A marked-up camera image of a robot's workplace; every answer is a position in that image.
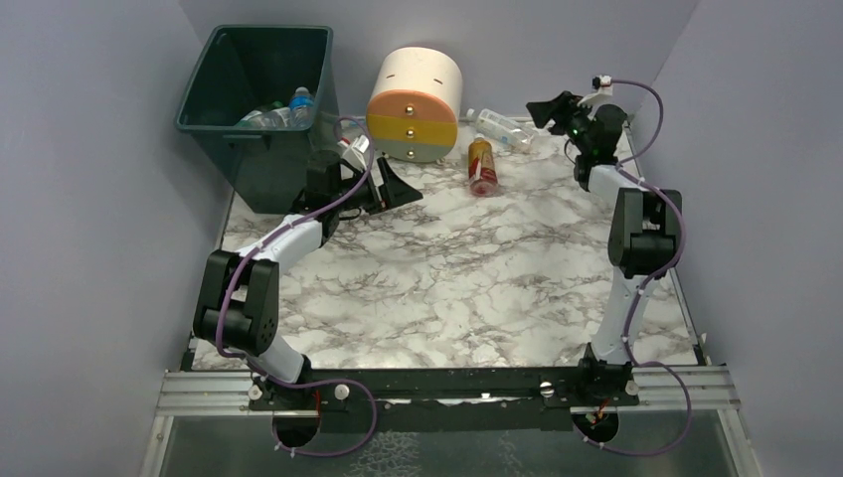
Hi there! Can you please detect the round pastel drawer cabinet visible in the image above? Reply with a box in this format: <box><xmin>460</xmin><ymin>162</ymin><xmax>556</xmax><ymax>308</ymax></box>
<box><xmin>365</xmin><ymin>47</ymin><xmax>463</xmax><ymax>163</ymax></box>

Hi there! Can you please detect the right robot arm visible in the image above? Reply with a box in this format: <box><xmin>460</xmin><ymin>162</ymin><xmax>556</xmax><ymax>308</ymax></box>
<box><xmin>526</xmin><ymin>91</ymin><xmax>682</xmax><ymax>405</ymax></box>

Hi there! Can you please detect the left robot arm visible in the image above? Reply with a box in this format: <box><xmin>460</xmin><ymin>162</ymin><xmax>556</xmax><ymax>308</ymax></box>
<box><xmin>193</xmin><ymin>149</ymin><xmax>423</xmax><ymax>387</ymax></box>

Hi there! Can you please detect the amber tea bottle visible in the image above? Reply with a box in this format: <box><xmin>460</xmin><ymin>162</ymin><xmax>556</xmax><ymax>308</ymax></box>
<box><xmin>468</xmin><ymin>134</ymin><xmax>498</xmax><ymax>197</ymax></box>

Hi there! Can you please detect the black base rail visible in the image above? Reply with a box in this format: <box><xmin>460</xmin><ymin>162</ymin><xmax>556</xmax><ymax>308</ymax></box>
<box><xmin>248</xmin><ymin>367</ymin><xmax>639</xmax><ymax>433</ymax></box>

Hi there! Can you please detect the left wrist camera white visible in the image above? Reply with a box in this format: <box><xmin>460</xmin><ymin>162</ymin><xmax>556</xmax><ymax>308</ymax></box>
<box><xmin>338</xmin><ymin>135</ymin><xmax>371</xmax><ymax>173</ymax></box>

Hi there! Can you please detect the aluminium frame rail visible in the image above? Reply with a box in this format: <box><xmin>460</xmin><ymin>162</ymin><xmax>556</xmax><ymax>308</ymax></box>
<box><xmin>155</xmin><ymin>367</ymin><xmax>741</xmax><ymax>417</ymax></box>

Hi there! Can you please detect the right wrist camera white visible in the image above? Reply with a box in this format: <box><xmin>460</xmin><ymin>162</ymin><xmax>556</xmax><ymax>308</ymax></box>
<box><xmin>578</xmin><ymin>75</ymin><xmax>613</xmax><ymax>107</ymax></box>

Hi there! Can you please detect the green label water bottle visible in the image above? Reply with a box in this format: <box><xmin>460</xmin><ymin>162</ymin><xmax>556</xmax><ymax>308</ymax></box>
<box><xmin>257</xmin><ymin>100</ymin><xmax>284</xmax><ymax>113</ymax></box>

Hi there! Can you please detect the white cap bottle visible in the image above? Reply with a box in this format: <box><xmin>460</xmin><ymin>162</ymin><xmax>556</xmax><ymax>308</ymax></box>
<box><xmin>466</xmin><ymin>108</ymin><xmax>536</xmax><ymax>152</ymax></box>

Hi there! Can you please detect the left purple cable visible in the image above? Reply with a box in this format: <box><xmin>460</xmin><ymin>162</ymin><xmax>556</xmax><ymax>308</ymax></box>
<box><xmin>214</xmin><ymin>115</ymin><xmax>380</xmax><ymax>459</ymax></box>

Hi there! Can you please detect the blue cap clear bottle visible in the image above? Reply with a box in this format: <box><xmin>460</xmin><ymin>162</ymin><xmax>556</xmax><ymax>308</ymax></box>
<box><xmin>288</xmin><ymin>86</ymin><xmax>314</xmax><ymax>128</ymax></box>

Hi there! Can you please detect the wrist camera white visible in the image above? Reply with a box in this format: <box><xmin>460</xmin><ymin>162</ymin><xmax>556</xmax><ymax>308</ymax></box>
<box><xmin>338</xmin><ymin>135</ymin><xmax>371</xmax><ymax>173</ymax></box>
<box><xmin>578</xmin><ymin>75</ymin><xmax>613</xmax><ymax>107</ymax></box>

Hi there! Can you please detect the dark green plastic bin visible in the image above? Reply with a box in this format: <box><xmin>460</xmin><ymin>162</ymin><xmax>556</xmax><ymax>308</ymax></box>
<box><xmin>174</xmin><ymin>25</ymin><xmax>340</xmax><ymax>214</ymax></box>

